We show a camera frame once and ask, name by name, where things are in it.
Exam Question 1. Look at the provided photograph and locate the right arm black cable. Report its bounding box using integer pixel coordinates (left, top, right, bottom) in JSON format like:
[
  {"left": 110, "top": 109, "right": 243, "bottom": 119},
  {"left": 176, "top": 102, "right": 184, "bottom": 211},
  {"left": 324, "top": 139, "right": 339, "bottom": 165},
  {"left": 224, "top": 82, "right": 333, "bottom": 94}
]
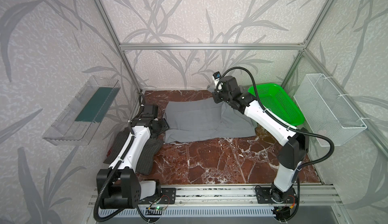
[{"left": 216, "top": 66, "right": 335, "bottom": 167}]

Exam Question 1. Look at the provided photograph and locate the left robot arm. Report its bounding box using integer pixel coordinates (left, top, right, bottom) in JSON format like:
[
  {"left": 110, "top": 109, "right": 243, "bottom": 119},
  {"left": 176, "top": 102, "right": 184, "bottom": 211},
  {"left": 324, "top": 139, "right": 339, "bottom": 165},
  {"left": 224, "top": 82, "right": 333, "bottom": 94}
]
[{"left": 97, "top": 105, "right": 169, "bottom": 209}]

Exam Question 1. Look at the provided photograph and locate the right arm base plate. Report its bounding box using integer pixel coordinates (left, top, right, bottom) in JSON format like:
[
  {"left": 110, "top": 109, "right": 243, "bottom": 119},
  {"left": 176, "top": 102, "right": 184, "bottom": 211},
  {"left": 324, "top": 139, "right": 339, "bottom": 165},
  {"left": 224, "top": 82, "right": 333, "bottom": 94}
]
[{"left": 254, "top": 186, "right": 297, "bottom": 205}]

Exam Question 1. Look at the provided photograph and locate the grey long sleeve shirt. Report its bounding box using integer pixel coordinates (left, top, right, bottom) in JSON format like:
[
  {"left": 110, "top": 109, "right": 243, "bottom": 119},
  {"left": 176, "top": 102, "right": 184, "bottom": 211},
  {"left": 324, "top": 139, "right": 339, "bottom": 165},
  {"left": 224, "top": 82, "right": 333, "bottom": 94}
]
[{"left": 159, "top": 90, "right": 257, "bottom": 143}]

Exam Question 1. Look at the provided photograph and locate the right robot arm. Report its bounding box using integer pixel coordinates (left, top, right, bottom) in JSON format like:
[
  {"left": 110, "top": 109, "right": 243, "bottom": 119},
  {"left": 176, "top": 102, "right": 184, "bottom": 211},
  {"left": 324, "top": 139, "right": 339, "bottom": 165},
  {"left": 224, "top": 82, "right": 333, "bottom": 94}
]
[{"left": 213, "top": 72, "right": 308, "bottom": 203}]

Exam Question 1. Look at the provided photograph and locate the clear plastic wall tray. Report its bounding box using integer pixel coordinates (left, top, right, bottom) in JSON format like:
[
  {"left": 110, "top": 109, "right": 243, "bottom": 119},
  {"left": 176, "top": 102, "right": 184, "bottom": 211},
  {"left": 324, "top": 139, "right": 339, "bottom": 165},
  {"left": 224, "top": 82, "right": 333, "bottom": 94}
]
[{"left": 42, "top": 76, "right": 121, "bottom": 146}]

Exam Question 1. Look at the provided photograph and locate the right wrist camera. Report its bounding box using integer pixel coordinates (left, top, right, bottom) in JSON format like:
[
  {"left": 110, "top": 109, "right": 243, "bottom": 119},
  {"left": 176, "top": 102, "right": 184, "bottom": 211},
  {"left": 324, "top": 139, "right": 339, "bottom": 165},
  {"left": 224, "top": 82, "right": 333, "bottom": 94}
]
[{"left": 212, "top": 71, "right": 222, "bottom": 82}]

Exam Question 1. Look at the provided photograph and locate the dark striped folded shirt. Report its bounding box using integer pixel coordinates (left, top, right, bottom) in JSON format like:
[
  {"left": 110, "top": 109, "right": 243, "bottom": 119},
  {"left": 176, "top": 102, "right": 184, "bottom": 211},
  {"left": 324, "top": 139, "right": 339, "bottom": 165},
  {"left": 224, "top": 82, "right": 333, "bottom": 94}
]
[{"left": 103, "top": 128, "right": 164, "bottom": 175}]

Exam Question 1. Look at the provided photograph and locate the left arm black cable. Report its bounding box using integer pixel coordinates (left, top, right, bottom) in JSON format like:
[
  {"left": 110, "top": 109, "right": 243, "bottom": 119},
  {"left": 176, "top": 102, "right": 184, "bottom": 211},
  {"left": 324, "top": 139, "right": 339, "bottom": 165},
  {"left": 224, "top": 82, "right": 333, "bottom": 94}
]
[{"left": 93, "top": 92, "right": 146, "bottom": 223}]

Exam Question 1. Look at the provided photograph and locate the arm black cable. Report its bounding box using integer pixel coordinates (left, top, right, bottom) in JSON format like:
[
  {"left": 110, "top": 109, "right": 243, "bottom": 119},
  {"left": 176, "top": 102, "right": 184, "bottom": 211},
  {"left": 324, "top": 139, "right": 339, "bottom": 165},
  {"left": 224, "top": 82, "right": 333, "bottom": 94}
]
[
  {"left": 216, "top": 66, "right": 335, "bottom": 167},
  {"left": 93, "top": 92, "right": 146, "bottom": 223}
]

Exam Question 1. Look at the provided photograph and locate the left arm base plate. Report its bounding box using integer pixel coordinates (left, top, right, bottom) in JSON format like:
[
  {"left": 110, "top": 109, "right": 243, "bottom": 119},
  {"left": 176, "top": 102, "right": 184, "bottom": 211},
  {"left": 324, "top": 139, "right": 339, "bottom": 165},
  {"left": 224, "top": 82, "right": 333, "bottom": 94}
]
[{"left": 140, "top": 187, "right": 177, "bottom": 205}]

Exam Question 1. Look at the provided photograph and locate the white wire mesh basket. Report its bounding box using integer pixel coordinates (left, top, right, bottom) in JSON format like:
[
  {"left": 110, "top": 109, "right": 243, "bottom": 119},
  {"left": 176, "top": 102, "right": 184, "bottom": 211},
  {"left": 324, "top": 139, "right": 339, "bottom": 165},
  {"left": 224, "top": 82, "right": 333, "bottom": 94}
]
[{"left": 294, "top": 73, "right": 367, "bottom": 146}]

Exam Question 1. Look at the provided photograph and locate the green plastic basket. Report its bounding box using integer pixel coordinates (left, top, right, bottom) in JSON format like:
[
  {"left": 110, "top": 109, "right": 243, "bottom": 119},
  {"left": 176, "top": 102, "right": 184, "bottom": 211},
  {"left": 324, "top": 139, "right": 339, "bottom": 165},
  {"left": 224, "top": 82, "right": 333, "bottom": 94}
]
[{"left": 256, "top": 83, "right": 305, "bottom": 127}]

